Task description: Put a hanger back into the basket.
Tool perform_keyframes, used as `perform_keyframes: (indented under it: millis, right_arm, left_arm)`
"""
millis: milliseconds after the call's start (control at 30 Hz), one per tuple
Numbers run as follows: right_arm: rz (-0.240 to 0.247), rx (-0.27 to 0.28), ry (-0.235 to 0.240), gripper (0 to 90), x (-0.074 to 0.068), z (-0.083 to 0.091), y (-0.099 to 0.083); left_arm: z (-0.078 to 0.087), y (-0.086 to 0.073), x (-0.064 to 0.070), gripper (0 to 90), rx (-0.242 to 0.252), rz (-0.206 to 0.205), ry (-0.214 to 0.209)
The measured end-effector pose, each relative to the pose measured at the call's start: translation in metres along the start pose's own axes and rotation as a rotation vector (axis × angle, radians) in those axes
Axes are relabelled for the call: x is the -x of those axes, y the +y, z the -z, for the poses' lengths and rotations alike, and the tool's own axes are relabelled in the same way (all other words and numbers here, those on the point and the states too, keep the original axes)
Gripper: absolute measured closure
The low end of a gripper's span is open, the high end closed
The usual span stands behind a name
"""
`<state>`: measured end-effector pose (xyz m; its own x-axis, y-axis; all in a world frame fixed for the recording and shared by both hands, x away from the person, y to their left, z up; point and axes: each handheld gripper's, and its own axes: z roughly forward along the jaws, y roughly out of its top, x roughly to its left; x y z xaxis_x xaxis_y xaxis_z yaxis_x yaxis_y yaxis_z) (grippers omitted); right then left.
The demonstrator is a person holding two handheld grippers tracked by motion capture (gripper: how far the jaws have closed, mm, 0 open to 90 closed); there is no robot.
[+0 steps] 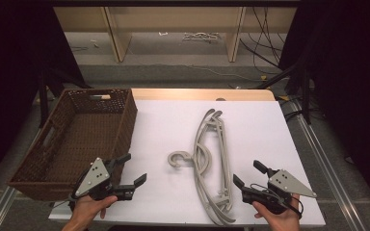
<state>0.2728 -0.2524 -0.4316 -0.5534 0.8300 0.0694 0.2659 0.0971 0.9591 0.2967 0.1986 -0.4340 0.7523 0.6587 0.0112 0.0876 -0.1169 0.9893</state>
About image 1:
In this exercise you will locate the person's right hand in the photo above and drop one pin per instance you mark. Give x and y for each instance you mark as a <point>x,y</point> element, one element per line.
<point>282,221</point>

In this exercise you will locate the person's left hand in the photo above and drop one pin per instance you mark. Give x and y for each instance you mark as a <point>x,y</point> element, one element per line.
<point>90,207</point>

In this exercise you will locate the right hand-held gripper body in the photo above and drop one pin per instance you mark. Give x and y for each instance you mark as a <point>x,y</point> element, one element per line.
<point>285,184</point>

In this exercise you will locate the black metal stand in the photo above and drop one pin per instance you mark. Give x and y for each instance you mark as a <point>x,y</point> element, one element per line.
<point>305,96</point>
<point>43,102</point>

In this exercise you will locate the aluminium rail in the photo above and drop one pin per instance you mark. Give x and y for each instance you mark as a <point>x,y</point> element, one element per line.
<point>327,166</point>
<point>0,208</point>

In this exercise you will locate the brown wicker basket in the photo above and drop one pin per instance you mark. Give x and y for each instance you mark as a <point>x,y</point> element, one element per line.
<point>86,134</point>

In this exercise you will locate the grey plastic clothes hanger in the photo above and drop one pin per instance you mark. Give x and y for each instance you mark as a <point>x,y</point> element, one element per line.
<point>175,161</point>
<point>226,160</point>

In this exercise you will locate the light wooden shelf unit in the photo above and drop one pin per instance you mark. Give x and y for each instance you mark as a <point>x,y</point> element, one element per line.
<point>118,38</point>

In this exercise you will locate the black curtain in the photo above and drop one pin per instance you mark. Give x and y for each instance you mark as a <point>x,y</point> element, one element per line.
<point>13,64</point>
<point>350,80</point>

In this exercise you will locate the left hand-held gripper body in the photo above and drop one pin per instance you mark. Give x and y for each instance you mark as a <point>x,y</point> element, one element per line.
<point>94,178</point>

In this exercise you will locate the white table mat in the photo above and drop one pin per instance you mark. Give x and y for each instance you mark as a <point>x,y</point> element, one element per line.
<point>257,128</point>

